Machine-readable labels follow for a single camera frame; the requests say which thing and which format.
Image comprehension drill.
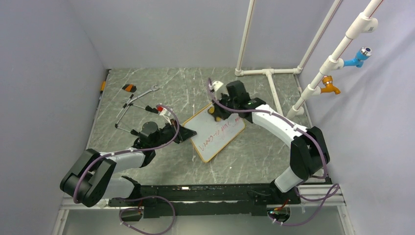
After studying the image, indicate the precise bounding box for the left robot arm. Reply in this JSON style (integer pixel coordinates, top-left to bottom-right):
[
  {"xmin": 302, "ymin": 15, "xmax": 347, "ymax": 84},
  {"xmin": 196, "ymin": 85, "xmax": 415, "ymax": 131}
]
[{"xmin": 60, "ymin": 119, "xmax": 197, "ymax": 207}]

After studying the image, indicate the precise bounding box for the yellow whiteboard eraser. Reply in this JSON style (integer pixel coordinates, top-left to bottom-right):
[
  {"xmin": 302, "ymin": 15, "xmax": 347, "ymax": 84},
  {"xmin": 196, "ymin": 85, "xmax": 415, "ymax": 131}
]
[{"xmin": 207, "ymin": 106, "xmax": 222, "ymax": 122}]

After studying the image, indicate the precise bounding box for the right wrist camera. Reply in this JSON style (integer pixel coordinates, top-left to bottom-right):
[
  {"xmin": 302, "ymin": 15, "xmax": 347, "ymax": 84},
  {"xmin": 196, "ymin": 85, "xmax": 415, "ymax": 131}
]
[{"xmin": 208, "ymin": 81, "xmax": 227, "ymax": 95}]

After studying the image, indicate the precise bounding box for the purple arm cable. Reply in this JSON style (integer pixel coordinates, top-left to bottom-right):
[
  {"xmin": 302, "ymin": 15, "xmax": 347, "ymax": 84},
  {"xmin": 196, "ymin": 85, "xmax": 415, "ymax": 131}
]
[
  {"xmin": 72, "ymin": 104, "xmax": 181, "ymax": 235},
  {"xmin": 207, "ymin": 77, "xmax": 341, "ymax": 227}
]

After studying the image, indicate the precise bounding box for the wire whiteboard stand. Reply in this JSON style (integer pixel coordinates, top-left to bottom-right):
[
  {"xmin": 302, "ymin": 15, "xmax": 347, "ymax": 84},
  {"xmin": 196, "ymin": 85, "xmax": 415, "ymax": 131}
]
[{"xmin": 114, "ymin": 94, "xmax": 159, "ymax": 136}]

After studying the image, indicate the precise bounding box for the orange faucet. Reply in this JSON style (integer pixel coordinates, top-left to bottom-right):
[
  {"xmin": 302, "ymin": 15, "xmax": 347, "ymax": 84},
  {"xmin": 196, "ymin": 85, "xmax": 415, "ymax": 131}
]
[{"xmin": 321, "ymin": 76, "xmax": 341, "ymax": 95}]

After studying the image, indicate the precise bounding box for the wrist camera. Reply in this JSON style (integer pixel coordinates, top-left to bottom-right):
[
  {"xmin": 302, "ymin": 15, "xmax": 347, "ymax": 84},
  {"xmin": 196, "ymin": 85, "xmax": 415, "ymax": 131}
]
[
  {"xmin": 208, "ymin": 81, "xmax": 227, "ymax": 95},
  {"xmin": 156, "ymin": 105, "xmax": 171, "ymax": 124}
]

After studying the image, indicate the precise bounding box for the yellow black tool at wall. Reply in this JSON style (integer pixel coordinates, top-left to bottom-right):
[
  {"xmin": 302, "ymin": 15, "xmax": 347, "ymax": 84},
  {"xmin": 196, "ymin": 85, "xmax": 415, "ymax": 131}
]
[{"xmin": 100, "ymin": 81, "xmax": 106, "ymax": 94}]

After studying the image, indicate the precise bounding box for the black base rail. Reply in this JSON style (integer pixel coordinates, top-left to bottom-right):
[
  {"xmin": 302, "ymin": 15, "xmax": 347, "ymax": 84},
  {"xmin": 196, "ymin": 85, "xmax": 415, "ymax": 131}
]
[{"xmin": 108, "ymin": 184, "xmax": 300, "ymax": 221}]

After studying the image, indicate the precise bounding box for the orange black small object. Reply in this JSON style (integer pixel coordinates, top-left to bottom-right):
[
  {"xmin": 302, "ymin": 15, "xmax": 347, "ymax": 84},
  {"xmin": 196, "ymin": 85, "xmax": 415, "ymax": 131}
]
[{"xmin": 122, "ymin": 84, "xmax": 137, "ymax": 93}]

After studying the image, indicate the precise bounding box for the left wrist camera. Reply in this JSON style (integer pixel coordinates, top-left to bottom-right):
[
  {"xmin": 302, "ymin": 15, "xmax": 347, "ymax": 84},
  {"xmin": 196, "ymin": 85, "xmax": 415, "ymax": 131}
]
[{"xmin": 156, "ymin": 105, "xmax": 171, "ymax": 124}]

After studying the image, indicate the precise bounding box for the silver wrench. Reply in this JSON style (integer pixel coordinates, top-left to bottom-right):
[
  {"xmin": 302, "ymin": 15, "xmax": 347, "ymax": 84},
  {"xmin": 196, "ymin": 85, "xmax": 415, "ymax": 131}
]
[{"xmin": 123, "ymin": 84, "xmax": 160, "ymax": 103}]

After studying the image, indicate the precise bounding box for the white PVC pipe frame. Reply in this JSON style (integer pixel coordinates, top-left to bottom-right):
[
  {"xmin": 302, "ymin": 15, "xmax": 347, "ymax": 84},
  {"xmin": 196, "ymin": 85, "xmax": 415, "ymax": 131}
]
[{"xmin": 234, "ymin": 0, "xmax": 382, "ymax": 119}]

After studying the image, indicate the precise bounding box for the aluminium frame rail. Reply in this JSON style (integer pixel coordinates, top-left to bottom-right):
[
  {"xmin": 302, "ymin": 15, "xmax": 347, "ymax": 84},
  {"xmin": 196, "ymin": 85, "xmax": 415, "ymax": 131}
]
[{"xmin": 51, "ymin": 185, "xmax": 356, "ymax": 235}]

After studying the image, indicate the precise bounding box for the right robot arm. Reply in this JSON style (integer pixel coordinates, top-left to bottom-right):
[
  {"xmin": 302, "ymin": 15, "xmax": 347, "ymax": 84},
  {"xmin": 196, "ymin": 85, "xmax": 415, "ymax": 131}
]
[{"xmin": 207, "ymin": 80, "xmax": 330, "ymax": 203}]

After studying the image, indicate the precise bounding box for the blue faucet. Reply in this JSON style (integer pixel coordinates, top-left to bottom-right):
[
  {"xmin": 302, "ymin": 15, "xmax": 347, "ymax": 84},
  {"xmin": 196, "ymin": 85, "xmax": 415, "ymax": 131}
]
[{"xmin": 344, "ymin": 47, "xmax": 372, "ymax": 68}]

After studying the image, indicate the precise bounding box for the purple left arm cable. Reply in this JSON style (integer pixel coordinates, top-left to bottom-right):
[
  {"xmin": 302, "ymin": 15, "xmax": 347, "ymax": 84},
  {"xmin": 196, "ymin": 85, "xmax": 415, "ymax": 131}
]
[{"xmin": 72, "ymin": 104, "xmax": 181, "ymax": 235}]

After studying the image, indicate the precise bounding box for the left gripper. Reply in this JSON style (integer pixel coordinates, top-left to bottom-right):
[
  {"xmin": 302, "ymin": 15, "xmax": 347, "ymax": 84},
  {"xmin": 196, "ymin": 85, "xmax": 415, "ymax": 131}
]
[{"xmin": 151, "ymin": 118, "xmax": 197, "ymax": 149}]

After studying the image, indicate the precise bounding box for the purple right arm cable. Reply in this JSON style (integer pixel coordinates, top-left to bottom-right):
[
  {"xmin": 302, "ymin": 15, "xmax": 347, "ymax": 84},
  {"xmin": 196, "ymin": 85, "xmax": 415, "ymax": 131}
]
[{"xmin": 207, "ymin": 77, "xmax": 341, "ymax": 227}]

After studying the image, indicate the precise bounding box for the yellow framed whiteboard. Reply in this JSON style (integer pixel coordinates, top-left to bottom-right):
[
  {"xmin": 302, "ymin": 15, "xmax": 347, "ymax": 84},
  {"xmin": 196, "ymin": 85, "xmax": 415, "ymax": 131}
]
[{"xmin": 183, "ymin": 104, "xmax": 246, "ymax": 163}]

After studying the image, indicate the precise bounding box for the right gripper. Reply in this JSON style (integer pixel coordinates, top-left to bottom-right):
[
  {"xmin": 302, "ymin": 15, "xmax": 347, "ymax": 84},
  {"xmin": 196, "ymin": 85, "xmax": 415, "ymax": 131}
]
[{"xmin": 212, "ymin": 92, "xmax": 239, "ymax": 120}]

